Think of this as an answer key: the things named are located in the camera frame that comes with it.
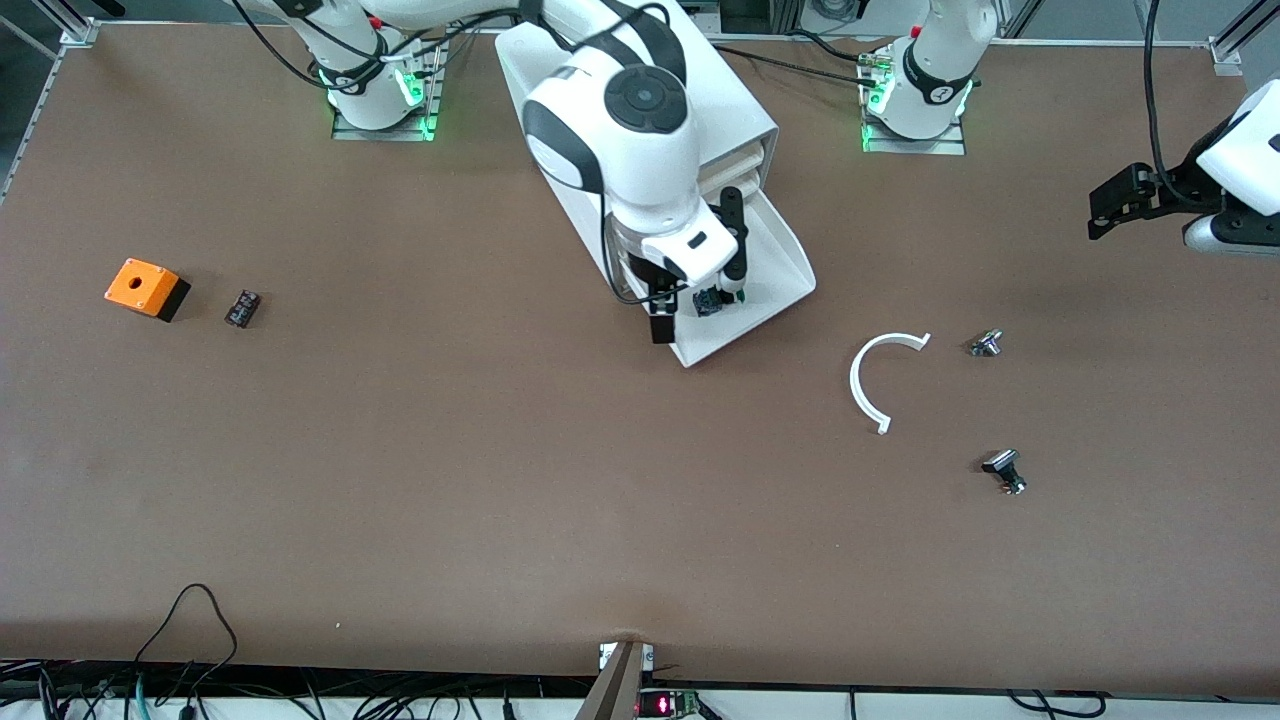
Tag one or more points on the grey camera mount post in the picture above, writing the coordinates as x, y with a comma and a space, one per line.
615, 690

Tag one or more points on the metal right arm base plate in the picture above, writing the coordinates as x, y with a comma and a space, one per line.
432, 128

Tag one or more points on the white plastic drawer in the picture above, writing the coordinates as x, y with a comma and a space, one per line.
756, 180
750, 158
770, 270

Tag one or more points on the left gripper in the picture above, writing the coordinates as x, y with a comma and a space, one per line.
1178, 186

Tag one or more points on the small black connector block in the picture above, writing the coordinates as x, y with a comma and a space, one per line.
243, 308

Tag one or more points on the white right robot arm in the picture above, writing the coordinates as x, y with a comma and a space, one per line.
640, 150

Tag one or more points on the device with red display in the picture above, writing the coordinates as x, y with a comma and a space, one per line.
660, 705

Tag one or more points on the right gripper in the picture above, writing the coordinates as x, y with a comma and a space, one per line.
649, 279

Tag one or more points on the orange button enclosure box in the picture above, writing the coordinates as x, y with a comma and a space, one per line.
122, 290

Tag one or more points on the green push button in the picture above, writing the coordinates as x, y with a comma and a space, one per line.
710, 303

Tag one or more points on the silver metal switch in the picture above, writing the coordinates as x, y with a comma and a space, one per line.
985, 345

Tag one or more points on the white drawer cabinet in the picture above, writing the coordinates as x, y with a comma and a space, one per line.
740, 110

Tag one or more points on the white curved plastic clamp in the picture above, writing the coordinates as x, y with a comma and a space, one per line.
856, 395

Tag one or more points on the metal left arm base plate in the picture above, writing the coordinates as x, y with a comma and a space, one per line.
915, 146

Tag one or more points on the black push button switch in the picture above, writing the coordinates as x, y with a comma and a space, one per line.
1000, 462

